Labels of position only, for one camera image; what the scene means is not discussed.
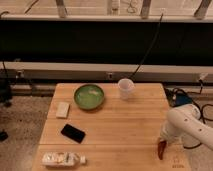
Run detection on clear plastic bottle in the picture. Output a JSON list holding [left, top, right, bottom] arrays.
[[42, 152, 86, 167]]

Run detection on blue power box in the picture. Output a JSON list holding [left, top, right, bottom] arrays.
[[174, 94, 192, 107]]

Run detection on black hanging cable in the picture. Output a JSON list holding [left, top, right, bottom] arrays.
[[129, 13, 165, 81]]

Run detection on black floor cables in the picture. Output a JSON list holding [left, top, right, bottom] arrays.
[[164, 87, 213, 150]]

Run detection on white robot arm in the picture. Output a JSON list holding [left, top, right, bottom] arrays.
[[160, 104, 213, 150]]

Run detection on translucent plastic cup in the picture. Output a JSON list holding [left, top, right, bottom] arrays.
[[118, 78, 135, 100]]

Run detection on black smartphone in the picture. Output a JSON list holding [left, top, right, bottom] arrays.
[[61, 124, 85, 143]]

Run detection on green bowl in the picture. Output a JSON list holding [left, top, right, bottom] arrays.
[[74, 84, 105, 110]]

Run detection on white sponge block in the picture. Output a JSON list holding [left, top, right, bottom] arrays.
[[56, 102, 70, 118]]

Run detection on black chair base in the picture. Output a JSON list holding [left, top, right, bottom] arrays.
[[0, 79, 12, 142]]

